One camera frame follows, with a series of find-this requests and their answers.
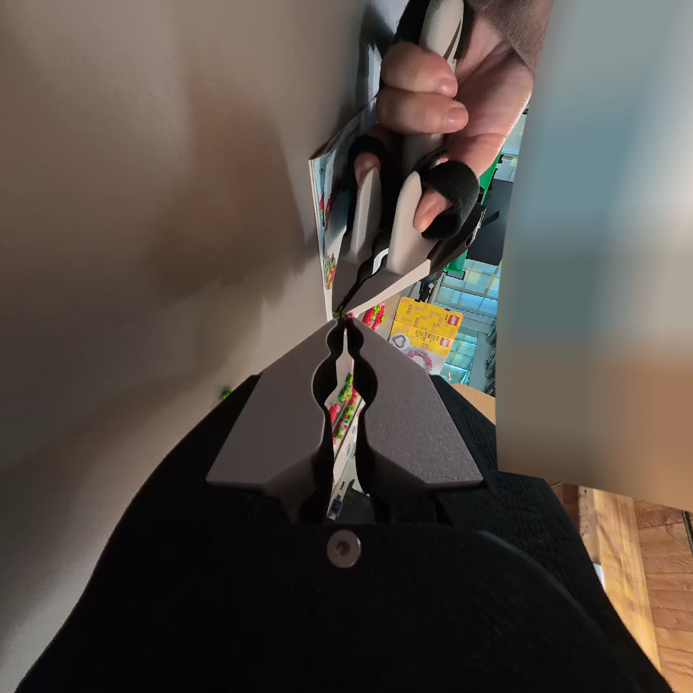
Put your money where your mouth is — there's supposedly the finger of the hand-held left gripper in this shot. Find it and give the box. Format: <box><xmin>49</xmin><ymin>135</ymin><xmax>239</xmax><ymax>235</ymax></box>
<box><xmin>342</xmin><ymin>259</ymin><xmax>435</xmax><ymax>316</ymax></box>
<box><xmin>336</xmin><ymin>259</ymin><xmax>375</xmax><ymax>315</ymax></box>

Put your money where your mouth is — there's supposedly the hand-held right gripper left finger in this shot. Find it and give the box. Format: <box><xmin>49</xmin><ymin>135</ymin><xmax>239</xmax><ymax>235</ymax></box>
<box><xmin>206</xmin><ymin>319</ymin><xmax>347</xmax><ymax>522</ymax></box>

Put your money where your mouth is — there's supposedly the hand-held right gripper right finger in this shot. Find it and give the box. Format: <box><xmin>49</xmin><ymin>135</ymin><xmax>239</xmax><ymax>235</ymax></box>
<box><xmin>346</xmin><ymin>318</ymin><xmax>484</xmax><ymax>501</ymax></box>

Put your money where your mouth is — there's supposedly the person's left forearm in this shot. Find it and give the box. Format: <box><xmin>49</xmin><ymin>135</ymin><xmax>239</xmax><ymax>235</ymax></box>
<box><xmin>475</xmin><ymin>0</ymin><xmax>550</xmax><ymax>70</ymax></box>

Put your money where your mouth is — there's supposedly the yellow lego box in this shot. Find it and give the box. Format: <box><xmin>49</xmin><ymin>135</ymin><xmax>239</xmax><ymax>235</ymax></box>
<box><xmin>389</xmin><ymin>296</ymin><xmax>465</xmax><ymax>375</ymax></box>

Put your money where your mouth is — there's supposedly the lego instruction booklet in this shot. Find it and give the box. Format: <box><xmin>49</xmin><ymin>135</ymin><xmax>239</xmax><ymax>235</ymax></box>
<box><xmin>309</xmin><ymin>100</ymin><xmax>381</xmax><ymax>491</ymax></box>

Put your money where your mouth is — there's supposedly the person's left hand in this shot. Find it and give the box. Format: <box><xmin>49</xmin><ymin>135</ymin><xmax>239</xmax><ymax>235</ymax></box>
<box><xmin>354</xmin><ymin>11</ymin><xmax>535</xmax><ymax>234</ymax></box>

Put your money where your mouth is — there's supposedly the cardboard box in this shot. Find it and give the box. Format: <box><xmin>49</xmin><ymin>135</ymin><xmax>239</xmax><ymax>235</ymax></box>
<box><xmin>451</xmin><ymin>382</ymin><xmax>497</xmax><ymax>426</ymax></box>

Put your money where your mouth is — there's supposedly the green plastic bin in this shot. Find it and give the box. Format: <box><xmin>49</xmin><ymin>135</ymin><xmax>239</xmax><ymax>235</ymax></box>
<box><xmin>445</xmin><ymin>132</ymin><xmax>524</xmax><ymax>278</ymax></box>

